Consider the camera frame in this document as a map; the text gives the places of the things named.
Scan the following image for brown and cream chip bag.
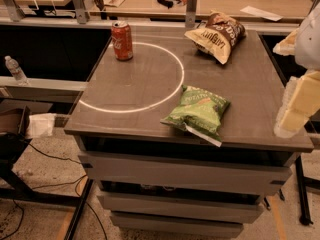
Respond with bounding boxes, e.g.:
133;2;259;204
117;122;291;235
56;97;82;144
185;10;246;65

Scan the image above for middle grey drawer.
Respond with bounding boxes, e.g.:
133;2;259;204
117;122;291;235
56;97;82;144
98;192;263;223

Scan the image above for clear plastic water bottle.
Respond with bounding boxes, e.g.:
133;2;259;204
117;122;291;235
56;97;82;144
5;56;29;86

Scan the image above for grey drawer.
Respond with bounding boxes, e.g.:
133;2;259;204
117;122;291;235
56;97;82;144
98;192;263;223
110;212;243;238
79;151;291;195

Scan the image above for bottom grey drawer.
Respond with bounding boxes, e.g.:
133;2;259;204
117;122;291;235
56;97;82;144
110;212;243;238

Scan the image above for red coke can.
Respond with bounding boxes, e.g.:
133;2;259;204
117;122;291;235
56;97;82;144
111;21;133;61

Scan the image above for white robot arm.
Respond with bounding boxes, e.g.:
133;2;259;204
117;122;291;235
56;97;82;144
273;4;320;138

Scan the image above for black headband object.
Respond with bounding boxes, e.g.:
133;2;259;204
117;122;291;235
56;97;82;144
157;0;181;8

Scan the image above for black side stand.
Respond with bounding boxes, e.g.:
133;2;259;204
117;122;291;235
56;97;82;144
0;106;33;197

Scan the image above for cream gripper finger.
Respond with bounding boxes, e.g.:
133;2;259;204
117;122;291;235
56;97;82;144
274;70;320;138
273;29;298;56

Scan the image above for green jalapeno chip bag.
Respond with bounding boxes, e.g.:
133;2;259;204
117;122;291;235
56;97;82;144
160;85;230;147

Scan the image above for top grey drawer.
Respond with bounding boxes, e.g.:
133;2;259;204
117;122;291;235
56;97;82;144
79;151;291;195

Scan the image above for small paper card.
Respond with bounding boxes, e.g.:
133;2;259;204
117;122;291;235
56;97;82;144
104;0;125;7

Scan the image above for wooden background desk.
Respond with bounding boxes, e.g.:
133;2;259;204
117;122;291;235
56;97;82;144
104;0;312;21

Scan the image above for grey drawer cabinet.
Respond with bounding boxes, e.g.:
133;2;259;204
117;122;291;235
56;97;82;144
63;28;315;240

